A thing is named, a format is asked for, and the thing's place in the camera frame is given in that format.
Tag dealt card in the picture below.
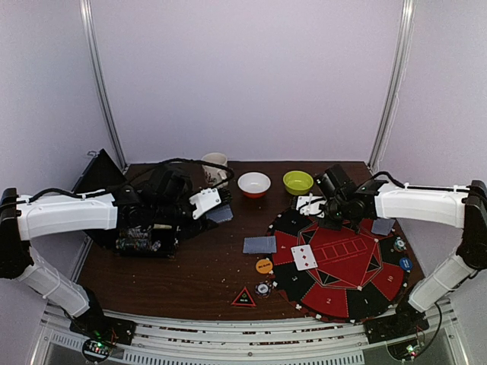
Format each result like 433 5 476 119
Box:
243 236 277 254
371 218 395 236

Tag blue grey cloth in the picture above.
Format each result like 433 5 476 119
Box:
205 205 234 224

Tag poker chip stack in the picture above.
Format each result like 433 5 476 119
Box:
254 281 272 297
393 237 407 252

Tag three of diamonds card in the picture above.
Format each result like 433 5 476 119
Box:
291 245 318 271

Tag blue small blind button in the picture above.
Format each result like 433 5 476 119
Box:
399 257 413 271

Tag orange big blind button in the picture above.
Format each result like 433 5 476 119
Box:
255 259 273 275

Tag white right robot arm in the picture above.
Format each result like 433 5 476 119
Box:
314 164 486 336

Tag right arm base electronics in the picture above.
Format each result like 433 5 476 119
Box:
364 304 430 360

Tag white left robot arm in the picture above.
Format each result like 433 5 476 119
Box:
1 167 217 338

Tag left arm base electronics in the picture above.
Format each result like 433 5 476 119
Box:
69 317 136 363

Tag front poker chip stacks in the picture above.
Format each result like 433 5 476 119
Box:
116 227 161 252

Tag ceramic coral pattern mug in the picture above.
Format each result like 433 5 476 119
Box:
202 152 228 186

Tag lime green bowl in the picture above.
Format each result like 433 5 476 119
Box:
282 170 314 195

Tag black poker chip case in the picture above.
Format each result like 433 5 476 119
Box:
73 149 182 258

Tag red black poker mat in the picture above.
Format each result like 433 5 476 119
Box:
267 208 409 322

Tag white orange bowl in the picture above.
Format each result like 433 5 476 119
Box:
237 172 271 198

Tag black red triangular all-in marker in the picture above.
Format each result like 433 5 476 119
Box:
231 287 256 308

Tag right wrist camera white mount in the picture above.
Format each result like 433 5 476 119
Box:
295 193 326 217

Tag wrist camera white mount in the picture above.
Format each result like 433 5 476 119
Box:
189 188 221 220
295 193 326 217

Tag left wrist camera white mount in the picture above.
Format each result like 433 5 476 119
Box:
189 188 221 220

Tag right aluminium frame post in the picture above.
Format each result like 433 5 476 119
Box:
368 0 417 172

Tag aluminium frame post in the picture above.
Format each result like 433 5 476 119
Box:
368 0 417 172
79 0 128 170

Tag aluminium front table rail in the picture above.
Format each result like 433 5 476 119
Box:
40 298 460 364

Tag left aluminium frame post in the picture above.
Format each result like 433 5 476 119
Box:
79 0 128 170

